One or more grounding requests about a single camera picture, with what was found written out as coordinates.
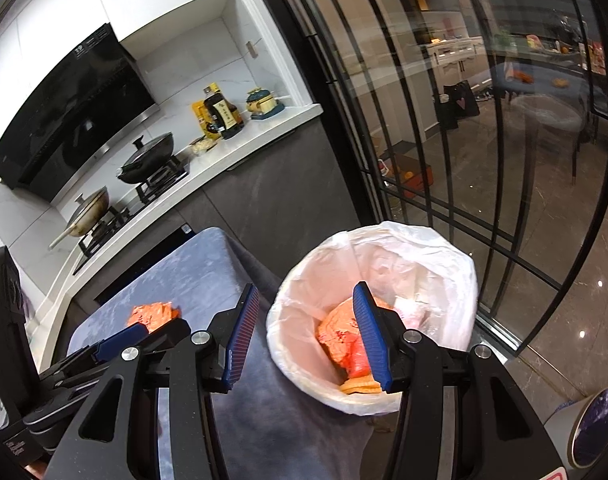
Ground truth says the orange cardboard box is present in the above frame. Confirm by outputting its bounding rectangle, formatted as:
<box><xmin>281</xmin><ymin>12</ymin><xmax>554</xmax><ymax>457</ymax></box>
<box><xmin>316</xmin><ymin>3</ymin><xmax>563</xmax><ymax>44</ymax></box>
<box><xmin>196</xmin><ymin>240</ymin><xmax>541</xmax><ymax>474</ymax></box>
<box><xmin>379</xmin><ymin>152</ymin><xmax>437</xmax><ymax>198</ymax></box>

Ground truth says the black wok with lid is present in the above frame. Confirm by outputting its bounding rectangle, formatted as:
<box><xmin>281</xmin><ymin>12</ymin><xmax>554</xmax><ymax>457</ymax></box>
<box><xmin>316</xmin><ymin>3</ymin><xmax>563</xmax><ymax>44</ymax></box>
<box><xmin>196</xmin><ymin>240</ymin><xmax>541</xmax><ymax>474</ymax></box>
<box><xmin>116</xmin><ymin>131</ymin><xmax>177</xmax><ymax>184</ymax></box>

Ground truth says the white wall cabinet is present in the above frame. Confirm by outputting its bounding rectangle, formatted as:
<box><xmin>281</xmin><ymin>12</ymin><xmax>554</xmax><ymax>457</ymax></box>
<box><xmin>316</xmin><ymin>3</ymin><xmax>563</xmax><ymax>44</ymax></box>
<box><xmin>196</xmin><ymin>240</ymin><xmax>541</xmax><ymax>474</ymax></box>
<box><xmin>0</xmin><ymin>0</ymin><xmax>235</xmax><ymax>111</ymax></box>

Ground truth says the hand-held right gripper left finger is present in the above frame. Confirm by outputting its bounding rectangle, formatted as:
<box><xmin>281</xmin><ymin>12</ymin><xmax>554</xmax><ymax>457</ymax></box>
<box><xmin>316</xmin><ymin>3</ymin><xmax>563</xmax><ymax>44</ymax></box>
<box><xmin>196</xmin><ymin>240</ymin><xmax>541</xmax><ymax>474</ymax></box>
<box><xmin>44</xmin><ymin>282</ymin><xmax>261</xmax><ymax>480</ymax></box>

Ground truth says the dark soy sauce bottle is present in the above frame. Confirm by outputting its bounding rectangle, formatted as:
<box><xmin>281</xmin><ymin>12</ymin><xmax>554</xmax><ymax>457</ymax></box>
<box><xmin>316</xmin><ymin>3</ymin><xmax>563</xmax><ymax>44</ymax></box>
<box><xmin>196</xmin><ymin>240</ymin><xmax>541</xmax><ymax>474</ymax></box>
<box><xmin>204</xmin><ymin>86</ymin><xmax>245</xmax><ymax>140</ymax></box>

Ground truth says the yellow noodle packet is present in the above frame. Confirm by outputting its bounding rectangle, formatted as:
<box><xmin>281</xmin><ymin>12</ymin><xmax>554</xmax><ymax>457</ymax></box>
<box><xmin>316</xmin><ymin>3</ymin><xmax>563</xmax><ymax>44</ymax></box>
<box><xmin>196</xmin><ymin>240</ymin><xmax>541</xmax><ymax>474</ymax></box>
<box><xmin>191</xmin><ymin>82</ymin><xmax>222</xmax><ymax>136</ymax></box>

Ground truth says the grey device with dark disc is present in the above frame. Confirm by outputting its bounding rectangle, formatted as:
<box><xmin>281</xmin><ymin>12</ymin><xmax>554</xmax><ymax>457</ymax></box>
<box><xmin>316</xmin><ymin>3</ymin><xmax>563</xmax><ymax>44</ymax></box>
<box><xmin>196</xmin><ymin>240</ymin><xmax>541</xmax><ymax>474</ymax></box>
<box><xmin>544</xmin><ymin>387</ymin><xmax>608</xmax><ymax>471</ymax></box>

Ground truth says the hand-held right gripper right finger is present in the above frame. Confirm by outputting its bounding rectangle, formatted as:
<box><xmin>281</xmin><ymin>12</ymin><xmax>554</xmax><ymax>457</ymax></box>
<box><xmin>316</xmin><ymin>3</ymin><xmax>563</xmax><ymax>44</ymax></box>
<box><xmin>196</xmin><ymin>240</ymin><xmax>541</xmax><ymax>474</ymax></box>
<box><xmin>352</xmin><ymin>281</ymin><xmax>564</xmax><ymax>480</ymax></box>

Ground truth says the blue table cloth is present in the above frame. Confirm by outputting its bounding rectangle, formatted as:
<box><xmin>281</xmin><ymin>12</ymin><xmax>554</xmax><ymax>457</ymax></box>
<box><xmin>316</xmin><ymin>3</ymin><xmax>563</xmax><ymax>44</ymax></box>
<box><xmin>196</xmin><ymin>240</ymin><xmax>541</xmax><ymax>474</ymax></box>
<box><xmin>66</xmin><ymin>226</ymin><xmax>399</xmax><ymax>480</ymax></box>

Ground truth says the orange plastic bag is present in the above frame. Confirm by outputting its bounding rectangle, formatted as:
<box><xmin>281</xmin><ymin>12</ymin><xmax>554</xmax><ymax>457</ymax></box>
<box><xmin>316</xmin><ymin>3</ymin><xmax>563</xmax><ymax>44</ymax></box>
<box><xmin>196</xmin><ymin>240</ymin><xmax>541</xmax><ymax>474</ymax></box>
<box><xmin>126</xmin><ymin>301</ymin><xmax>183</xmax><ymax>333</ymax></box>
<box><xmin>316</xmin><ymin>296</ymin><xmax>402</xmax><ymax>383</ymax></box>

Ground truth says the spice jar set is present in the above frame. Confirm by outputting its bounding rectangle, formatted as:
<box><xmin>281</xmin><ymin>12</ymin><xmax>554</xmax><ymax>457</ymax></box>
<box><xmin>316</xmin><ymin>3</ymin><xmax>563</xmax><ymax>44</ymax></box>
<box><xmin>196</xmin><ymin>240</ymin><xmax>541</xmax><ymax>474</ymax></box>
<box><xmin>245</xmin><ymin>87</ymin><xmax>286</xmax><ymax>121</ymax></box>

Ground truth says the black range hood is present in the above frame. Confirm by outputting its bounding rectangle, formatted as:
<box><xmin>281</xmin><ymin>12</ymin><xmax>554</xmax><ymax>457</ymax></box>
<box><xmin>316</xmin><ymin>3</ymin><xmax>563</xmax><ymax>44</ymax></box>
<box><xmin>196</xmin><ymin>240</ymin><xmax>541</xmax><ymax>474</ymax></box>
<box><xmin>0</xmin><ymin>22</ymin><xmax>161</xmax><ymax>203</ymax></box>

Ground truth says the orange waffle sponge cloth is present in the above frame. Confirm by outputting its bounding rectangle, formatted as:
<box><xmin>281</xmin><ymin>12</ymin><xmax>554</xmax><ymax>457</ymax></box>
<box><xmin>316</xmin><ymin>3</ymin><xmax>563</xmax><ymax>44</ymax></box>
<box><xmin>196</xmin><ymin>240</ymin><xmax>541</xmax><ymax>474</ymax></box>
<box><xmin>340</xmin><ymin>377</ymin><xmax>385</xmax><ymax>395</ymax></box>

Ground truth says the pan with glass lid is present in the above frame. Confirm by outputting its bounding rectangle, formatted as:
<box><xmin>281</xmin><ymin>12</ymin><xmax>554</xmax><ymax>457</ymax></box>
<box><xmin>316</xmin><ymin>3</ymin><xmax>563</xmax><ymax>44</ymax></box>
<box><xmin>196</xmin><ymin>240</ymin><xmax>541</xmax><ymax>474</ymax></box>
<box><xmin>49</xmin><ymin>186</ymin><xmax>111</xmax><ymax>250</ymax></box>

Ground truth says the bin with white liner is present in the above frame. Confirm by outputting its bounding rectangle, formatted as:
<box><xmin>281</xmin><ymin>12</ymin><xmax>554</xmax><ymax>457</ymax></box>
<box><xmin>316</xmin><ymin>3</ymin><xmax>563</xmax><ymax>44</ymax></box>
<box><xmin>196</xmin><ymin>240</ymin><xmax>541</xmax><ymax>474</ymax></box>
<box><xmin>265</xmin><ymin>220</ymin><xmax>479</xmax><ymax>417</ymax></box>

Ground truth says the black framed glass door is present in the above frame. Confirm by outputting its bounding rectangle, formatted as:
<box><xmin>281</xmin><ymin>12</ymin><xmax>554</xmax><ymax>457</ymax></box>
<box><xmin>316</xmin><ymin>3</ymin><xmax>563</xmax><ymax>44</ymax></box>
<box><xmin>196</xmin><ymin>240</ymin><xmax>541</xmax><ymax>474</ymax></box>
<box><xmin>244</xmin><ymin>0</ymin><xmax>608</xmax><ymax>391</ymax></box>

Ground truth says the grey kitchen base cabinet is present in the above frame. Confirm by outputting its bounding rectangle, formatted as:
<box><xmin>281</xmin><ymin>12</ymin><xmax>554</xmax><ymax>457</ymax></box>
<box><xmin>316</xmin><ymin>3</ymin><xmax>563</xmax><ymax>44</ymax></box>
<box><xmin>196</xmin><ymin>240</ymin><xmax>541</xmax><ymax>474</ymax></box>
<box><xmin>94</xmin><ymin>120</ymin><xmax>369</xmax><ymax>306</ymax></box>

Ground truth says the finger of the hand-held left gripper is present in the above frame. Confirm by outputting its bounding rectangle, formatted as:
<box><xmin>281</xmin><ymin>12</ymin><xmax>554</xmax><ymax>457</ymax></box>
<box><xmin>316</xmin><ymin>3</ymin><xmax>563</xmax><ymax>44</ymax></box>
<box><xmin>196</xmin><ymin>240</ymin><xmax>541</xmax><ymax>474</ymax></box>
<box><xmin>49</xmin><ymin>317</ymin><xmax>192</xmax><ymax>397</ymax></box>
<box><xmin>39</xmin><ymin>324</ymin><xmax>150</xmax><ymax>381</ymax></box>

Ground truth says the black gas stove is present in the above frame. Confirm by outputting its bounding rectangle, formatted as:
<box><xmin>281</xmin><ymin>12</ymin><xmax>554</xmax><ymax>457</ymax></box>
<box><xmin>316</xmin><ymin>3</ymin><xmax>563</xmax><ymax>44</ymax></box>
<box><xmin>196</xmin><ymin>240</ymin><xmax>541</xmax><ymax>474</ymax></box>
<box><xmin>73</xmin><ymin>152</ymin><xmax>191</xmax><ymax>276</ymax></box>

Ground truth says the black bag with heart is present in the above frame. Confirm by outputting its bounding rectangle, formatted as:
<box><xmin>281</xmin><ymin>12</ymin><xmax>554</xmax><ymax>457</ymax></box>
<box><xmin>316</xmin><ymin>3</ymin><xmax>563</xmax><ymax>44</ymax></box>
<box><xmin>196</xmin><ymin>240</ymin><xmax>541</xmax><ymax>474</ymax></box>
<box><xmin>436</xmin><ymin>80</ymin><xmax>479</xmax><ymax>131</ymax></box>

